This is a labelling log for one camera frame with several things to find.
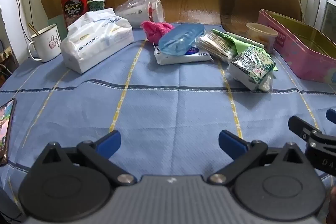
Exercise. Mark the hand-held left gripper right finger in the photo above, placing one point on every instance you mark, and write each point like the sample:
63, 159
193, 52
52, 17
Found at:
231, 144

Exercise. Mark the red snack box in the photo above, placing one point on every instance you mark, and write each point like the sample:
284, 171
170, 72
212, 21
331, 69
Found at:
74, 3

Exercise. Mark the bag of cotton swabs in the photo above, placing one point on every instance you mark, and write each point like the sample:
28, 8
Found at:
215, 44

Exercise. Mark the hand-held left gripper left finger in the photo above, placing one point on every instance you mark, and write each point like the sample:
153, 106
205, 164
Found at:
110, 142

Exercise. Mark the smartphone with lit screen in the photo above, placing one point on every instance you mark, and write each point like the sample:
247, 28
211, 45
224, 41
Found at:
5, 129

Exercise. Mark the green carton with white cap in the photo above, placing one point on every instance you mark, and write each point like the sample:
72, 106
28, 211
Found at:
97, 5

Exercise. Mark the green printed packet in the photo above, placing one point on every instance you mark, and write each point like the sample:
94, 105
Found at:
252, 66

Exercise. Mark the blue face mask pack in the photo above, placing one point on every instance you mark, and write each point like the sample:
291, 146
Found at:
181, 39

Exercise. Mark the white enamel mug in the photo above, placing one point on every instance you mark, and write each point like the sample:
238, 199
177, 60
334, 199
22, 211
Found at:
46, 45

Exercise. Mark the metal spoon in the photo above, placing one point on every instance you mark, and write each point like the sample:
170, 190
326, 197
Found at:
32, 28

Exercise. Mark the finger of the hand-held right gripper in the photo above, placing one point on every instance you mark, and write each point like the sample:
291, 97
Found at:
302, 128
332, 116

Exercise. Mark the bagged stack of paper cups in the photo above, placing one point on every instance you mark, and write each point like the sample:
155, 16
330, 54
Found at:
136, 12

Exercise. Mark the blue checked tablecloth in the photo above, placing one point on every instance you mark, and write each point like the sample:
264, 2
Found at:
168, 108

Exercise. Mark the pink tin box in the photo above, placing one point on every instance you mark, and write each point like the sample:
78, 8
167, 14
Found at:
296, 56

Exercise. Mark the pale green card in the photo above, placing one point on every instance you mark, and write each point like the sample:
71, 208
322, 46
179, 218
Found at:
59, 23

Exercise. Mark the lidded plastic food cup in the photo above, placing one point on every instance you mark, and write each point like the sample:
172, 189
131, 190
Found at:
262, 35

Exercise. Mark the white wet wipes pack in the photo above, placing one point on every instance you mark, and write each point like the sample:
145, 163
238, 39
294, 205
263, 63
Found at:
183, 58

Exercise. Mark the pink fluffy cloth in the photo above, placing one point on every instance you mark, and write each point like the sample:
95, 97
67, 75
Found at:
155, 29

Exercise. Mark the white tissue pack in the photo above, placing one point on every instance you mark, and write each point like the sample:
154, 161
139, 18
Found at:
92, 43

